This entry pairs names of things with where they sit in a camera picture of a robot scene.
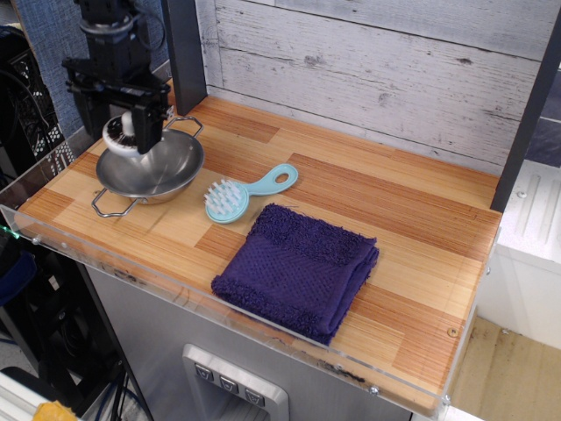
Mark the stainless steel pot with handles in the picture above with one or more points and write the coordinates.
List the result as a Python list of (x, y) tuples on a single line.
[(157, 176)]

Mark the black plastic crate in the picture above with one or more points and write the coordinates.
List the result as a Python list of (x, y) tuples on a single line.
[(29, 127)]

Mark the purple folded towel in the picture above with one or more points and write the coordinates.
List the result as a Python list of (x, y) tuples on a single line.
[(298, 272)]

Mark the light blue scrub brush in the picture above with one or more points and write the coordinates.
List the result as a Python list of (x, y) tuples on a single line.
[(227, 201)]

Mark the dark grey right post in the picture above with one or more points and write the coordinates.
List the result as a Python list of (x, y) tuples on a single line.
[(541, 88)]

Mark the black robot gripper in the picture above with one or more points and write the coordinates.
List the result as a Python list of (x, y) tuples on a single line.
[(117, 72)]

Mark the silver panel with buttons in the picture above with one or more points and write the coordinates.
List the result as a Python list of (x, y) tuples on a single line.
[(224, 391)]

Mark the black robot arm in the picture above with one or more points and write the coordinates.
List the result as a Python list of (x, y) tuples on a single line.
[(117, 13)]

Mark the dark grey left post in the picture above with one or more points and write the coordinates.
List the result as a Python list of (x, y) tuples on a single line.
[(185, 53)]

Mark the yellow object at bottom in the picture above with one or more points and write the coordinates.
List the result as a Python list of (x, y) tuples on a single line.
[(53, 411)]

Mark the clear acrylic table guard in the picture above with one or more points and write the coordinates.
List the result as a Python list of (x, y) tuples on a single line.
[(395, 351)]

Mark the dark grey post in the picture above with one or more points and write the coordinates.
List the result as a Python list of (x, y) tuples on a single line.
[(541, 88), (185, 53)]

